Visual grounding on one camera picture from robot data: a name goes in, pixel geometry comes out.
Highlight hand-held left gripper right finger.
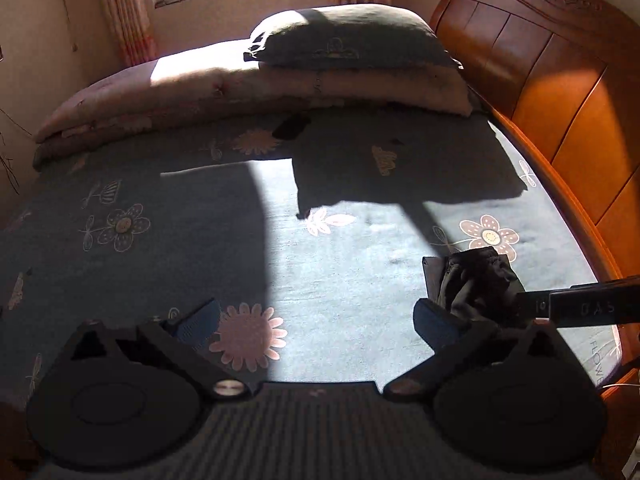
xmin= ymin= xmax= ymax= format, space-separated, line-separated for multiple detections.
xmin=382 ymin=298 xmax=566 ymax=403

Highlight black television cables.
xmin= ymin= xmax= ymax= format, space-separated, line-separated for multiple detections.
xmin=0 ymin=107 xmax=33 ymax=196

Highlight pink floral quilt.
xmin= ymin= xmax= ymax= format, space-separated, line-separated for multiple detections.
xmin=32 ymin=37 xmax=473 ymax=168

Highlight blue floral pillow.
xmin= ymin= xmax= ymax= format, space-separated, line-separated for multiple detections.
xmin=243 ymin=4 xmax=463 ymax=70

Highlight blue floral bed sheet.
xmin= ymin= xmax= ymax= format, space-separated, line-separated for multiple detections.
xmin=0 ymin=105 xmax=626 ymax=411

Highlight wooden headboard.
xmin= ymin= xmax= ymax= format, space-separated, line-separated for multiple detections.
xmin=429 ymin=0 xmax=640 ymax=461

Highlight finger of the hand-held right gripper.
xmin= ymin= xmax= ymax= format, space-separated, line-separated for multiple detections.
xmin=515 ymin=290 xmax=551 ymax=322

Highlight black pants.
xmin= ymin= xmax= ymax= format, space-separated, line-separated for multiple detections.
xmin=421 ymin=246 xmax=526 ymax=331

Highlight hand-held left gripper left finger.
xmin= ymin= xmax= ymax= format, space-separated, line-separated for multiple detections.
xmin=69 ymin=297 xmax=251 ymax=403

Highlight black phone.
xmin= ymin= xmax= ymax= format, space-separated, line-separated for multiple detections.
xmin=272 ymin=114 xmax=312 ymax=141

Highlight thin wall cable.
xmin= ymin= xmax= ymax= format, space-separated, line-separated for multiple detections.
xmin=55 ymin=0 xmax=81 ymax=53

